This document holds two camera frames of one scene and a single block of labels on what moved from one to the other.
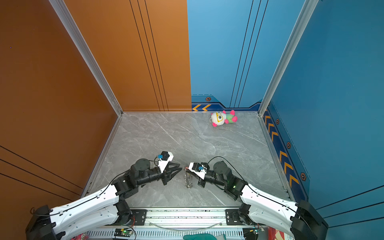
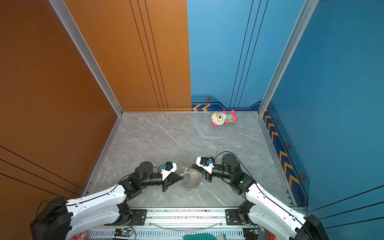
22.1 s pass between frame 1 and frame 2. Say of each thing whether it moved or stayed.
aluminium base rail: stayed
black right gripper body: moved
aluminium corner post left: stayed
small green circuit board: stayed
